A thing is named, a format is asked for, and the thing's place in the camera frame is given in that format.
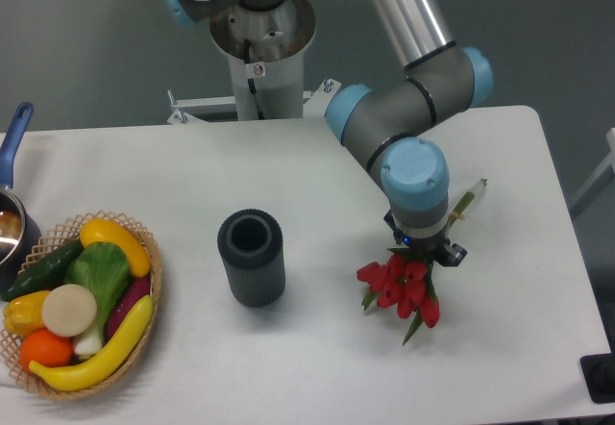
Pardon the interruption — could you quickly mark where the dark grey ribbed vase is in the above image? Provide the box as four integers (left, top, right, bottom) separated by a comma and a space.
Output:
217, 209, 285, 308

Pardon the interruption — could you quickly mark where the dark green cucumber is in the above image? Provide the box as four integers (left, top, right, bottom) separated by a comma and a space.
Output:
1, 240, 84, 302

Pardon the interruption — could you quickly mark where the green bok choy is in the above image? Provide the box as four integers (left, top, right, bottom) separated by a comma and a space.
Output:
63, 242, 130, 361

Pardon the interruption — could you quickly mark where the yellow squash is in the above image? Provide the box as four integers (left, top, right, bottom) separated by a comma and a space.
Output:
80, 218, 152, 278

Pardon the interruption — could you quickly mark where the purple sweet potato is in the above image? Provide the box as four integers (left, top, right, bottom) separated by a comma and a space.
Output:
105, 277, 151, 340

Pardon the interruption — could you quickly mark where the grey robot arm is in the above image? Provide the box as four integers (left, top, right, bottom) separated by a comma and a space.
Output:
164, 0, 493, 266

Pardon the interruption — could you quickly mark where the beige round slice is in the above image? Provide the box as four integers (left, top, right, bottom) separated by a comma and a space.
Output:
41, 284, 97, 338

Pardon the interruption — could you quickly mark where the orange fruit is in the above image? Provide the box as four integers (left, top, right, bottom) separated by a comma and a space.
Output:
19, 329, 73, 372

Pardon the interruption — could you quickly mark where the yellow banana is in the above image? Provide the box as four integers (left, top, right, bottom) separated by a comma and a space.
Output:
29, 295, 154, 392

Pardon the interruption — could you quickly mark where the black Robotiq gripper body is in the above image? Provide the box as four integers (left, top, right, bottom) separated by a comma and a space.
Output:
383, 211, 453, 263

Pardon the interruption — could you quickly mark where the red tulip bouquet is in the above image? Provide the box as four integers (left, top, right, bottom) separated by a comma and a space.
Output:
357, 178, 488, 343

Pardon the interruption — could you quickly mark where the black device at table edge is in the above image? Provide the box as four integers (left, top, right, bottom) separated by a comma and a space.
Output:
579, 353, 614, 404

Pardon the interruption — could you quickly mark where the yellow bell pepper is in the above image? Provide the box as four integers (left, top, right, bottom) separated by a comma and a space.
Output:
3, 290, 51, 338

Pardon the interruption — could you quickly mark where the woven wicker basket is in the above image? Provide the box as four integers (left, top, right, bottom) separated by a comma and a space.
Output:
1, 211, 162, 401

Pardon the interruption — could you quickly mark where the white metal frame right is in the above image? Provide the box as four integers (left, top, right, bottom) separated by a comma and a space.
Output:
568, 128, 614, 221

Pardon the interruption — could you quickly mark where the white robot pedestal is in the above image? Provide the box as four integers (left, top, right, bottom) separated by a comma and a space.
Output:
167, 0, 341, 124

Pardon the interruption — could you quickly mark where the blue handled saucepan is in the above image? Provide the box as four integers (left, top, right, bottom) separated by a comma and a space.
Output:
1, 102, 40, 291

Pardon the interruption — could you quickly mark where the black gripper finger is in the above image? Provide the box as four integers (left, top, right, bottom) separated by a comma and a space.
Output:
435, 242, 467, 267

